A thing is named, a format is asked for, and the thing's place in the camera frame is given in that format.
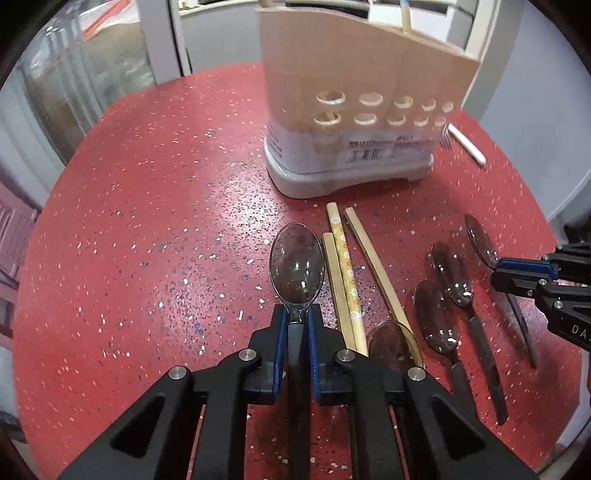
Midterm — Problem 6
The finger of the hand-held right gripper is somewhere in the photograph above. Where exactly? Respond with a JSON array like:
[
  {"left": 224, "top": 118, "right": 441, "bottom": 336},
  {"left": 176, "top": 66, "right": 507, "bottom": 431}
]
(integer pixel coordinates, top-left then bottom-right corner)
[
  {"left": 490, "top": 270, "right": 561, "bottom": 302},
  {"left": 496, "top": 257, "right": 559, "bottom": 278}
]

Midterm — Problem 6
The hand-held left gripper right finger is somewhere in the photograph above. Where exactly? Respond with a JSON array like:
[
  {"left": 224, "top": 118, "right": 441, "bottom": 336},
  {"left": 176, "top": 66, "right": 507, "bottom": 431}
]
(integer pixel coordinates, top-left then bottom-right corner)
[{"left": 308, "top": 305, "right": 539, "bottom": 480}]

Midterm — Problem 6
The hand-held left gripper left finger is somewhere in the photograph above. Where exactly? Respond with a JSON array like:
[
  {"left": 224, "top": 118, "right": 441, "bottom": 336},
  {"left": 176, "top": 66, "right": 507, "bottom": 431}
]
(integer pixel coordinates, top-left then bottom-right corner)
[{"left": 58, "top": 305, "right": 289, "bottom": 480}]

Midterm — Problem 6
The short plain wooden chopstick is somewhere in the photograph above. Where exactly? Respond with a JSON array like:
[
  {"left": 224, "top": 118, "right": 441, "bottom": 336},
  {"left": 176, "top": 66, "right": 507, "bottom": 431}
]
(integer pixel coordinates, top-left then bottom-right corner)
[{"left": 322, "top": 233, "right": 352, "bottom": 335}]

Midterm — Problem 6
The brown-handled clear plastic spoon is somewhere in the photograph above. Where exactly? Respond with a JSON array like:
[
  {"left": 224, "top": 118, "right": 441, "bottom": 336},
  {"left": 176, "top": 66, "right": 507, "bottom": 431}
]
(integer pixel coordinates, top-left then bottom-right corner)
[{"left": 369, "top": 320, "right": 424, "bottom": 374}]

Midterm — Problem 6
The flower-patterned wooden chopstick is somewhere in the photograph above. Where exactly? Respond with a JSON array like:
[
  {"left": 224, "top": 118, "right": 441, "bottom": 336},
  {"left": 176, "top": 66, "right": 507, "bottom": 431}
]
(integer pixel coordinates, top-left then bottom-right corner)
[{"left": 326, "top": 202, "right": 369, "bottom": 357}]

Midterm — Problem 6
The long plain wooden chopstick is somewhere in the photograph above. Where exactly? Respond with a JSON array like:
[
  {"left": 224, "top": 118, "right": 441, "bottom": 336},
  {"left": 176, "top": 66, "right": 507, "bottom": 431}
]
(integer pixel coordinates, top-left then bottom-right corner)
[{"left": 344, "top": 208, "right": 424, "bottom": 367}]

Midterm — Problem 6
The beige perforated utensil holder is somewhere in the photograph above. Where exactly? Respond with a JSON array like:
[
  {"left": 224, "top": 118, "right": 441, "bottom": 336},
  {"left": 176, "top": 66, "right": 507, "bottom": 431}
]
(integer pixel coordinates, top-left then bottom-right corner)
[{"left": 256, "top": 7, "right": 481, "bottom": 200}]

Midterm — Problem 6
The pink chair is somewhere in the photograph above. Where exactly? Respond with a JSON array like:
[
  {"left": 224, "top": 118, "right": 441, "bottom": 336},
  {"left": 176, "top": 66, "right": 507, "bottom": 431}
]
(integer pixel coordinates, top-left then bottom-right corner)
[{"left": 0, "top": 180, "right": 40, "bottom": 282}]

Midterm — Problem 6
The glass cabinet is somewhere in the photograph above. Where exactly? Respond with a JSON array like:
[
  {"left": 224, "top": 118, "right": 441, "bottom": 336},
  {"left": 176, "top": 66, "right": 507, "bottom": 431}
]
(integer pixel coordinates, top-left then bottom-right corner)
[{"left": 14, "top": 0, "right": 158, "bottom": 162}]

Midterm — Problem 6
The white-handled metal fork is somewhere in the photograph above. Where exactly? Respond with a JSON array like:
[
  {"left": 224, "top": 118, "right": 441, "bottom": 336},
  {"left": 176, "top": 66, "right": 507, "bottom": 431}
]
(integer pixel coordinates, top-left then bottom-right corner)
[{"left": 449, "top": 124, "right": 487, "bottom": 166}]

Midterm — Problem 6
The white door frame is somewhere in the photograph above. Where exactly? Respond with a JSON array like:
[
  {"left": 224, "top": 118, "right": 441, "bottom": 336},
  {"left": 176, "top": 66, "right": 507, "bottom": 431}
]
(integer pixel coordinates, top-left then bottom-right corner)
[
  {"left": 450, "top": 0, "right": 499, "bottom": 109},
  {"left": 168, "top": 0, "right": 195, "bottom": 77}
]

